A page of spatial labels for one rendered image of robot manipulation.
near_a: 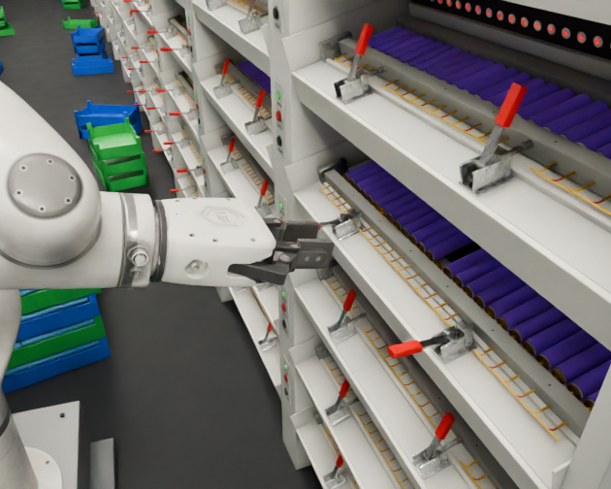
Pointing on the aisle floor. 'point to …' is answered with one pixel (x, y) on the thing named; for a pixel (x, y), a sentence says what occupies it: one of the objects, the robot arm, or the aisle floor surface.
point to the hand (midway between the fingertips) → (305, 244)
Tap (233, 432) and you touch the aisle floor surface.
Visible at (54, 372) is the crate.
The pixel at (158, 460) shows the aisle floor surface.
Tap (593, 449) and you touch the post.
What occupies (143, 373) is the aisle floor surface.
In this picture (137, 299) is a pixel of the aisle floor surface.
